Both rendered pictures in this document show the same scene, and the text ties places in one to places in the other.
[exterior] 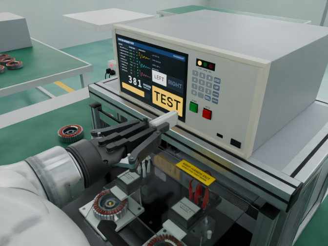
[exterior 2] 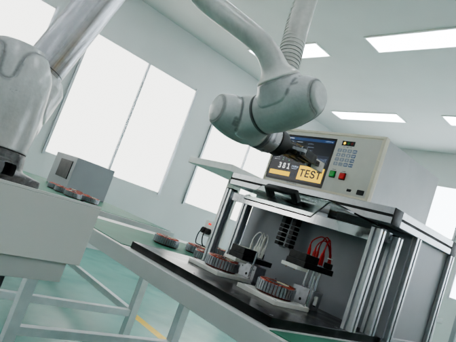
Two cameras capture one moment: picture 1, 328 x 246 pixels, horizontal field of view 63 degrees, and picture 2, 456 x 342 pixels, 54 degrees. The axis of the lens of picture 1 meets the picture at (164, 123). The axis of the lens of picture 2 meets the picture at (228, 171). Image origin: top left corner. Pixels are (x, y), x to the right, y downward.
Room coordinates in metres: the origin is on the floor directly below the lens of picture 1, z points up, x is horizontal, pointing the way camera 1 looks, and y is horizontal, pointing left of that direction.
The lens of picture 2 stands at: (-0.87, 0.13, 0.93)
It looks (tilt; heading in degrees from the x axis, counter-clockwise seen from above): 6 degrees up; 5
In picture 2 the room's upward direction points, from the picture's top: 20 degrees clockwise
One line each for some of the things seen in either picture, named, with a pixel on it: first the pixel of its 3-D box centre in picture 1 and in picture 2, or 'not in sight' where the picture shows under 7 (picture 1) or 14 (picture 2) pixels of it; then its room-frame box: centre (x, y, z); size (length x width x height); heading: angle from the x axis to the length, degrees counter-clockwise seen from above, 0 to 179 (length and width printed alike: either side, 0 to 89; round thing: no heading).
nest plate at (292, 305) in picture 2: not in sight; (273, 296); (0.42, 0.00, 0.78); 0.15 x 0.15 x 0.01; 45
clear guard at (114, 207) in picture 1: (180, 200); (314, 212); (0.40, -0.03, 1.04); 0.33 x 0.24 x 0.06; 135
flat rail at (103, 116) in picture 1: (159, 151); (291, 212); (0.58, 0.01, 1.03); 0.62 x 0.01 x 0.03; 45
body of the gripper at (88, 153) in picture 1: (97, 156); (282, 144); (0.36, 0.11, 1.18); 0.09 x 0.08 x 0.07; 134
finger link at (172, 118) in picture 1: (165, 123); (315, 163); (0.47, 0.00, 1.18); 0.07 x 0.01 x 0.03; 134
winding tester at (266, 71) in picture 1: (219, 64); (349, 179); (0.72, -0.16, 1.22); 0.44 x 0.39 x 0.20; 45
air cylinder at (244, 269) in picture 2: not in sight; (252, 272); (0.69, 0.07, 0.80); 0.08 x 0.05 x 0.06; 45
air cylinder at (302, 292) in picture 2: not in sight; (305, 296); (0.52, -0.10, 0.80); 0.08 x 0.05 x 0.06; 45
